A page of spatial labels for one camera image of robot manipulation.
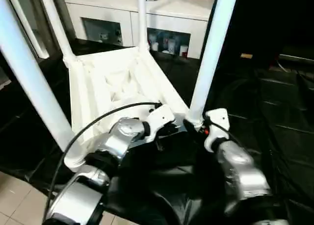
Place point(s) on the white plastic table leg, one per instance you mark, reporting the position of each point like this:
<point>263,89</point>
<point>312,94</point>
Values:
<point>142,18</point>
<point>56,26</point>
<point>27,63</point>
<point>213,50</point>

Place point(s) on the white plastic table top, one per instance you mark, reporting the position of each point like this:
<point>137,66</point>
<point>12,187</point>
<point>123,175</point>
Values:
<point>110,75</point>

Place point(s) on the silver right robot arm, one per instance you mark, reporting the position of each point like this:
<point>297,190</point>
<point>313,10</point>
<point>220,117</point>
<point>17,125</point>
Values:
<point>240,166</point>

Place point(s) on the black plastic mat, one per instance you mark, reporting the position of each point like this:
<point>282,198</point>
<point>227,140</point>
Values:
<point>269,99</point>

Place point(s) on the white mug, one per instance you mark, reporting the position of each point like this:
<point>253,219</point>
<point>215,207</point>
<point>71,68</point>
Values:
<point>184,50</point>

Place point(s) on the black speaker box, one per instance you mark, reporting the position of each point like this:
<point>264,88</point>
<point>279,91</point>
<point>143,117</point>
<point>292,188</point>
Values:
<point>257,21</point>

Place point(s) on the white glass-door cabinet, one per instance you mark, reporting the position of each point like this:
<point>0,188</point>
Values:
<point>110,6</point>

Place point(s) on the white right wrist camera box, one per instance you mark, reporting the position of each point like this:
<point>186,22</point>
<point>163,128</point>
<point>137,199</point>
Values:
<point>218,119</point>

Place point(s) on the white door frame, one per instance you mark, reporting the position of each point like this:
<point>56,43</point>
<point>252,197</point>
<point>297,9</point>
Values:
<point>24,21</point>

